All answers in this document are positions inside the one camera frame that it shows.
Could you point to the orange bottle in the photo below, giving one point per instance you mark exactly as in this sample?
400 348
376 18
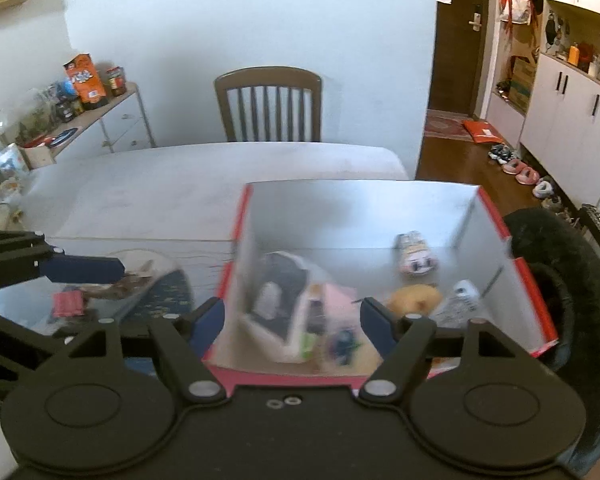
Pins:
574 55

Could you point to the white marble desktop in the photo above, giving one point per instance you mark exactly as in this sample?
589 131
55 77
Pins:
155 185

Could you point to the dark round mat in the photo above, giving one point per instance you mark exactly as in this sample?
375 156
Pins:
172 290

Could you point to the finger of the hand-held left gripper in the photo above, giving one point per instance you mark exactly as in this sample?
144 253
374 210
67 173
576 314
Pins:
15 332
85 270

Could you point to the small dark blue packet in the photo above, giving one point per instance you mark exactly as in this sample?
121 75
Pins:
345 344

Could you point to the white side cabinet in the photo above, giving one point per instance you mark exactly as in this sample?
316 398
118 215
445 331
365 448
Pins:
125 125

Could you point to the cartoon print snack pouch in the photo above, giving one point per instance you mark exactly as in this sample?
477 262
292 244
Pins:
415 255

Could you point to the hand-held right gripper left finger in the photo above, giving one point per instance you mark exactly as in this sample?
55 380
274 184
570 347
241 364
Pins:
207 327

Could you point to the orange parcel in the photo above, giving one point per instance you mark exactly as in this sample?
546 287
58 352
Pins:
482 132

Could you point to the pink block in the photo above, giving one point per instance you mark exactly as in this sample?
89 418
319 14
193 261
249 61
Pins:
337 305

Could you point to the red white plastic bag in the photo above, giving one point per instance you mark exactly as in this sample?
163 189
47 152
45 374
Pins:
517 7

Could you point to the large cardboard box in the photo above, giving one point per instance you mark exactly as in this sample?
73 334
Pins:
522 82

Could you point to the blue snack packet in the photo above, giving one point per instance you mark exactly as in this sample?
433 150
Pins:
66 89

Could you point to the white tall cupboard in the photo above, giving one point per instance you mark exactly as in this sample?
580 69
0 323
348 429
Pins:
570 125

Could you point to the white dark blue plastic-wrapped package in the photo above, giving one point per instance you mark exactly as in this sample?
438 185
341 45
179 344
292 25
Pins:
275 305

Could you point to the row of shoes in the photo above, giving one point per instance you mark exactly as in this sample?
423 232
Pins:
522 175

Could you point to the small cardboard box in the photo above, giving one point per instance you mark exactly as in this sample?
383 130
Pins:
40 157

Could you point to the wooden chair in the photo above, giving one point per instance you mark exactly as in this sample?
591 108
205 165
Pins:
267 77

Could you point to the round yellow cake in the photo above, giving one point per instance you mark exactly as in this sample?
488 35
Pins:
412 300

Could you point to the red jar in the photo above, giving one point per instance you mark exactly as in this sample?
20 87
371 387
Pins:
116 82

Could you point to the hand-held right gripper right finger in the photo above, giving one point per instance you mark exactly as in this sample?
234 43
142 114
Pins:
377 327

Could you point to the orange snack bag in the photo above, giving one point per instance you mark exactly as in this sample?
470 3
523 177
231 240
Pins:
85 80

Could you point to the red cardboard box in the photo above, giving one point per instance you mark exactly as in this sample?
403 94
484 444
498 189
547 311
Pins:
330 220

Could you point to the blue plate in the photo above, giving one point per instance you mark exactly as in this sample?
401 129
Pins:
61 136

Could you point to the brown door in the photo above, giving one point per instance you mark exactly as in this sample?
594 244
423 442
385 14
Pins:
455 60

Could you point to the patterned rug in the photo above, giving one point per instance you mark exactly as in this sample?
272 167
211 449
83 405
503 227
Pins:
445 129

